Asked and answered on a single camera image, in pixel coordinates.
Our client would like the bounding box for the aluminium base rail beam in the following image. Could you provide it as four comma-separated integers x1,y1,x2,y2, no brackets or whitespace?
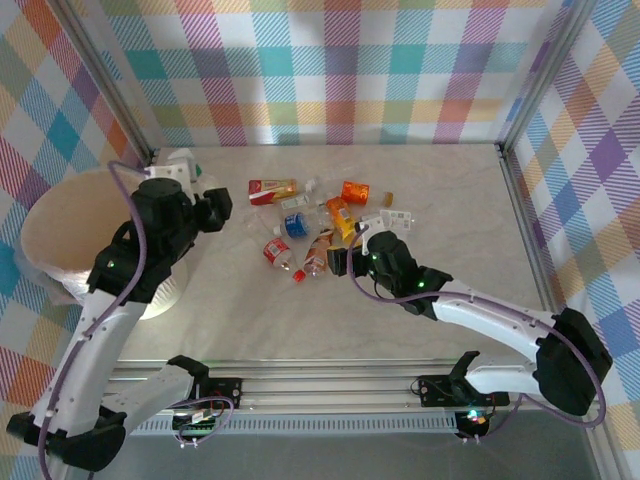
109,357,551,414

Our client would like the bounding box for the white ribbed bin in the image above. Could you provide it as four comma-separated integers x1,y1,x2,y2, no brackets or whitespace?
19,168,189,321

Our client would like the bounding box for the aluminium frame post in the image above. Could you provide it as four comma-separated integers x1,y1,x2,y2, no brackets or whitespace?
49,0,162,174
493,0,601,156

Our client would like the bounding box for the grey slotted cable duct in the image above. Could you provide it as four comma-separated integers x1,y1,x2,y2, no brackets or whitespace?
134,413,461,436

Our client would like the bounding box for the red and yellow box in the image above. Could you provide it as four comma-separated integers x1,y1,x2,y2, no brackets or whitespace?
248,177,311,208

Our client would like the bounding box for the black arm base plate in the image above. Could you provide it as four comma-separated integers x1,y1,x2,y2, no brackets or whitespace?
199,377,245,412
417,374,511,409

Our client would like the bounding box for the white tagged small item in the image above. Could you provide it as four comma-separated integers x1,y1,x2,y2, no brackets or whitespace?
367,208,419,232

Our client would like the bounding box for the aluminium side rail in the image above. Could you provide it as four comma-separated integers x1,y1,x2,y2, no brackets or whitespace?
494,142,564,321

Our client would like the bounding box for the clear bottle green print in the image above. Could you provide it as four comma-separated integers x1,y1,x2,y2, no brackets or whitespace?
188,159,221,194

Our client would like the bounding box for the yellow snack packet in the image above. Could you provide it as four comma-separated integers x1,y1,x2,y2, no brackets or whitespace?
324,197,359,239

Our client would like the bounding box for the clear bottle red label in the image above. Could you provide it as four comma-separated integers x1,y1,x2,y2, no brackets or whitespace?
263,238,308,285

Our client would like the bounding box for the orange NFC label bottle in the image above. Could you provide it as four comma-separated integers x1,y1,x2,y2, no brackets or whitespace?
340,180,372,206

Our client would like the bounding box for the clear bottle blue label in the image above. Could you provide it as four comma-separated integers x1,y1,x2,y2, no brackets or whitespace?
273,209,326,240

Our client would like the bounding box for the purple cable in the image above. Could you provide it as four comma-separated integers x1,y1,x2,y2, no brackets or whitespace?
37,159,236,447
347,223,609,446

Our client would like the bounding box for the controller circuit board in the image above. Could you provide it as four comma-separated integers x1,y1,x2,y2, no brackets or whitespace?
172,408,224,444
457,407,494,439

